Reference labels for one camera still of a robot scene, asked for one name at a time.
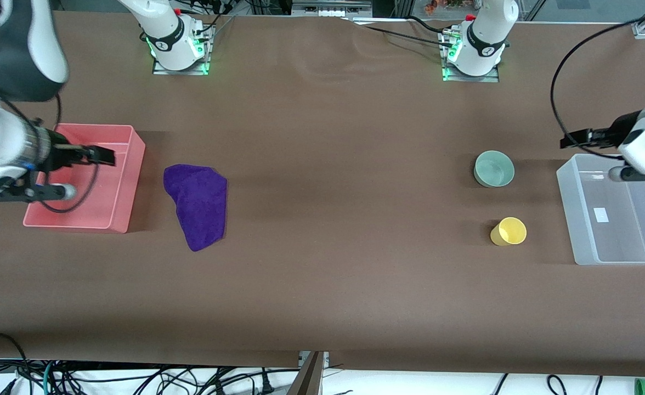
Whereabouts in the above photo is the pale green bowl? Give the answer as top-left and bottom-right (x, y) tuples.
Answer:
(474, 150), (516, 188)

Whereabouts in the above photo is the purple cloth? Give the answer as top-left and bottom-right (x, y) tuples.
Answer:
(163, 164), (228, 252)

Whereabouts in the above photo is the yellow cup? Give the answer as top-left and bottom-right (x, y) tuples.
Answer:
(490, 217), (528, 246)

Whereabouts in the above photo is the pink plastic bin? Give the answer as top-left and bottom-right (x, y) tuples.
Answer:
(23, 124), (146, 234)

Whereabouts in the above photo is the translucent plastic bin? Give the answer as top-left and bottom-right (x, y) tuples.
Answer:
(556, 154), (645, 266)

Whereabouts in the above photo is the brown table cover sheet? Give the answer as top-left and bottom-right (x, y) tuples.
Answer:
(0, 11), (645, 379)

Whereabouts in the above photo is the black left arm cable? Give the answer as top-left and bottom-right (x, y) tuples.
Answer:
(551, 18), (645, 161)

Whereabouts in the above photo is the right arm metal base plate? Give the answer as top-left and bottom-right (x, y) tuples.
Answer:
(152, 25), (214, 76)

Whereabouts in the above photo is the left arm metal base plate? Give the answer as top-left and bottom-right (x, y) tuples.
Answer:
(440, 30), (500, 83)

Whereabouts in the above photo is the black power cable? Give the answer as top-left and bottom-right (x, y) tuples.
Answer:
(406, 15), (452, 35)
(350, 21), (455, 48)

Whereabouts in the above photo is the black floor cable loop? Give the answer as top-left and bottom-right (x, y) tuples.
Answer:
(0, 331), (33, 395)

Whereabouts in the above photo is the silver metal frame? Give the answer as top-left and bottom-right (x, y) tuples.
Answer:
(292, 0), (373, 18)

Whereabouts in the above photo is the brown table leg post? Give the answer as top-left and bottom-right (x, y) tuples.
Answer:
(286, 351), (326, 395)

